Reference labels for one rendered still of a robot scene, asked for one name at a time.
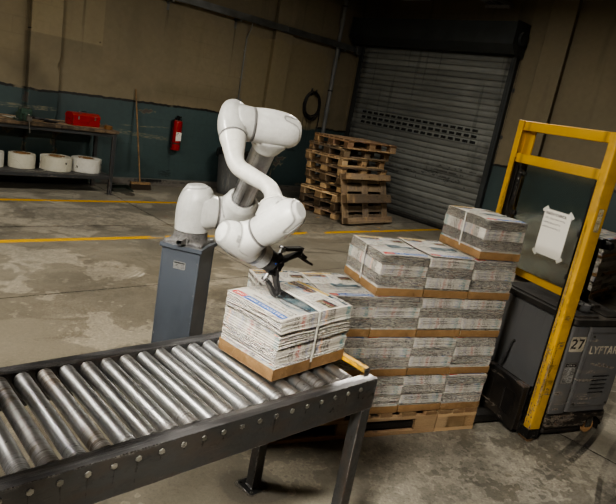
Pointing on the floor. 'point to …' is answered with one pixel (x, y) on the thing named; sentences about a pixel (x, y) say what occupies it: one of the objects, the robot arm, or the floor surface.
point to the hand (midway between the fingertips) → (299, 278)
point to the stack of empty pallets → (322, 196)
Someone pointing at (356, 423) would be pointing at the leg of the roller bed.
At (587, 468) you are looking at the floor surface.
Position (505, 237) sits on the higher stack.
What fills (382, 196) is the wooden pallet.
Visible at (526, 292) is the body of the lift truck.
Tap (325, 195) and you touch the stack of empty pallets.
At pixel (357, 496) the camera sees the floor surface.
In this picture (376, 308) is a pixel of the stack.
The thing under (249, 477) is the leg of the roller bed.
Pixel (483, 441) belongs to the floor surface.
